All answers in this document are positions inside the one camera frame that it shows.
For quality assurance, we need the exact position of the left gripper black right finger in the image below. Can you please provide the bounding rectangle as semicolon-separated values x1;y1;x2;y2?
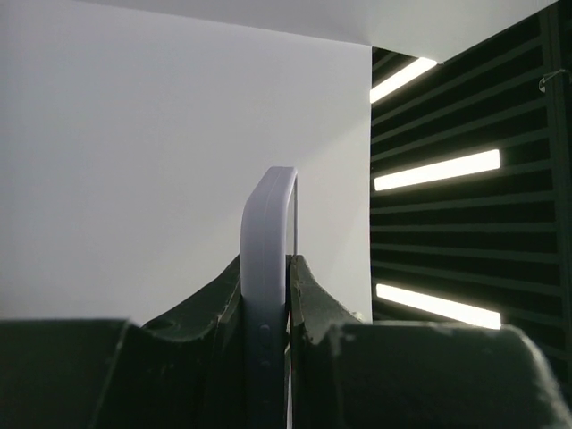
287;256;571;428

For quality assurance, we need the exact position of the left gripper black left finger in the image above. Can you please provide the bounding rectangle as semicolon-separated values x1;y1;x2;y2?
1;261;246;428

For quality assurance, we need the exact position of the black slatted ceiling panel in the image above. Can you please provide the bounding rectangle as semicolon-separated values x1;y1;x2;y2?
369;0;572;372

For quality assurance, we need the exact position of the ceiling light strip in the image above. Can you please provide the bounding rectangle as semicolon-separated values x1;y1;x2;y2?
375;283;502;330
369;57;438;104
374;149;501;191

